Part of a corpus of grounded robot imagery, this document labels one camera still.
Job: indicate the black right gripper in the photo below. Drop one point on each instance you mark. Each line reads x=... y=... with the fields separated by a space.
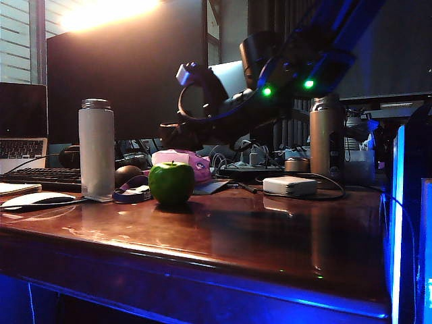
x=233 y=114

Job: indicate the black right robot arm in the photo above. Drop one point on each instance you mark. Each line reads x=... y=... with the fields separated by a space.
x=324 y=40

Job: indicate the green apple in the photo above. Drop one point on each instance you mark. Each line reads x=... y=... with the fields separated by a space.
x=170 y=184

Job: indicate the white thermos bottle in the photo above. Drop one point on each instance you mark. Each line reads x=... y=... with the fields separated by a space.
x=96 y=148

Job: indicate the small copper metal cap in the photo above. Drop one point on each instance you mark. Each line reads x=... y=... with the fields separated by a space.
x=296 y=165

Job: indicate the bronze metal thermos bottle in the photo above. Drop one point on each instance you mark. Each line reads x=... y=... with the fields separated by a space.
x=324 y=141

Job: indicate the pink face mask pack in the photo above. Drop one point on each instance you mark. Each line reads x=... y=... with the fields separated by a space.
x=200 y=165

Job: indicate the white charger plug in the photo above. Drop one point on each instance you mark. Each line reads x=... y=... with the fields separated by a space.
x=253 y=158

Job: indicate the black power strip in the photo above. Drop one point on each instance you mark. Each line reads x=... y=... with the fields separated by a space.
x=249 y=171

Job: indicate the large black monitor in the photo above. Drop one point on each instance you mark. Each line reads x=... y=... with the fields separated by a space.
x=128 y=77

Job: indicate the black round mouse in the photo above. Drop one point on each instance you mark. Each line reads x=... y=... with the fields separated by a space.
x=126 y=175

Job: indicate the black pen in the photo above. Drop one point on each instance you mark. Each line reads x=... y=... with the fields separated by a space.
x=248 y=189

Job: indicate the white power adapter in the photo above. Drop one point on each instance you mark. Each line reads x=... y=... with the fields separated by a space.
x=288 y=186

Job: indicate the black round speaker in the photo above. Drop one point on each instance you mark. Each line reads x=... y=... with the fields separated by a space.
x=69 y=157

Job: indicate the dark pleated curtain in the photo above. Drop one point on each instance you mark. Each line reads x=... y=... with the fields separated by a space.
x=266 y=17

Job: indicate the black keyboard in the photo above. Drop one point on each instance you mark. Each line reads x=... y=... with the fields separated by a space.
x=44 y=177

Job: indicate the silver laptop with dark screen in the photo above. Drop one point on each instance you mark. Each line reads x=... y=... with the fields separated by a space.
x=20 y=111

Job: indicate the clear plastic container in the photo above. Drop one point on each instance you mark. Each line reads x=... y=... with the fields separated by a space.
x=359 y=165

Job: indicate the white computer mouse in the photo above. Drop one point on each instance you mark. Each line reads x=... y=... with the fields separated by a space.
x=33 y=200

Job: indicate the paper notepad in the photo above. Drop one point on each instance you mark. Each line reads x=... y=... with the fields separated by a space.
x=17 y=188

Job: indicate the white window blinds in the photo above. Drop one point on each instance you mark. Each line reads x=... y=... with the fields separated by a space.
x=15 y=40

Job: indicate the dark wide screen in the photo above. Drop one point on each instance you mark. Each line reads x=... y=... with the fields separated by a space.
x=398 y=60

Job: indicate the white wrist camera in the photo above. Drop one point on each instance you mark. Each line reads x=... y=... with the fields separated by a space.
x=185 y=73

